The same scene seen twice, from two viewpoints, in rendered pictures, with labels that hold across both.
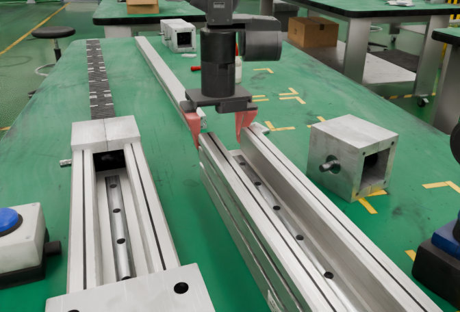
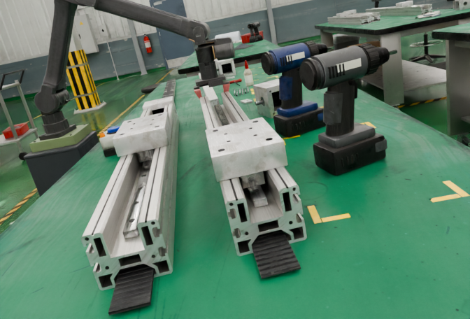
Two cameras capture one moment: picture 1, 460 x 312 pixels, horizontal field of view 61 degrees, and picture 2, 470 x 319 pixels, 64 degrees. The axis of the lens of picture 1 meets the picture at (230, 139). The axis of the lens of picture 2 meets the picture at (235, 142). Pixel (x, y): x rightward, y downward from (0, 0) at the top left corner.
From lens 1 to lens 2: 0.71 m
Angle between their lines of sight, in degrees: 16
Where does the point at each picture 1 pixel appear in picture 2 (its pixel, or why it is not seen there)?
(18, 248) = not seen: hidden behind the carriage
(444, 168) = not seen: hidden behind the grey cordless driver
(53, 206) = not seen: hidden behind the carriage
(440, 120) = (456, 103)
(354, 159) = (266, 94)
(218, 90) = (207, 75)
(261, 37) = (222, 47)
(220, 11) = (199, 38)
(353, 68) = (392, 77)
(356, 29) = (387, 43)
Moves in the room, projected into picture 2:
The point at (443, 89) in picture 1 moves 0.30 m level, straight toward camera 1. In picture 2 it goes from (451, 77) to (437, 89)
